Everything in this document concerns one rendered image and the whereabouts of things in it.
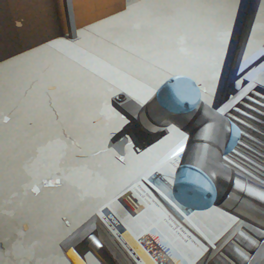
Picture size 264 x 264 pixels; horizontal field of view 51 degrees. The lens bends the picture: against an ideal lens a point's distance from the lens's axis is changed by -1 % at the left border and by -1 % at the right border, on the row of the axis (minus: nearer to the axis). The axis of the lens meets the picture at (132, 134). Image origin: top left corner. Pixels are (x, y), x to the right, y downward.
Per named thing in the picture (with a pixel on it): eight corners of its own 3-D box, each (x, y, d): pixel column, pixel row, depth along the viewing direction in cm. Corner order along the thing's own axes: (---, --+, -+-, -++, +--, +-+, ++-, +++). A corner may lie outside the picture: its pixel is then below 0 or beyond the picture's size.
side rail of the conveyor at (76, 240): (73, 266, 103) (67, 254, 94) (64, 256, 105) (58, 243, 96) (252, 100, 168) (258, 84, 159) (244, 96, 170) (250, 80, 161)
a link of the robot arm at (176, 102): (197, 118, 52) (159, 92, 50) (170, 136, 61) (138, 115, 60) (211, 88, 55) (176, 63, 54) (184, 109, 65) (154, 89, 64)
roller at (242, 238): (253, 259, 97) (257, 254, 94) (154, 181, 120) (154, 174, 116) (260, 249, 100) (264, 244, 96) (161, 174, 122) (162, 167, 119)
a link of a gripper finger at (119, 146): (111, 164, 80) (132, 150, 74) (100, 147, 80) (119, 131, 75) (117, 161, 82) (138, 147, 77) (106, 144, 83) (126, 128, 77)
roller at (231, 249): (243, 273, 94) (248, 269, 91) (144, 190, 117) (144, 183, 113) (251, 262, 97) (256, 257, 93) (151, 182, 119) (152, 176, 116)
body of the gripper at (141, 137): (135, 156, 75) (152, 144, 64) (118, 129, 76) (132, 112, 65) (155, 142, 78) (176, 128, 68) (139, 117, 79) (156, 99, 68)
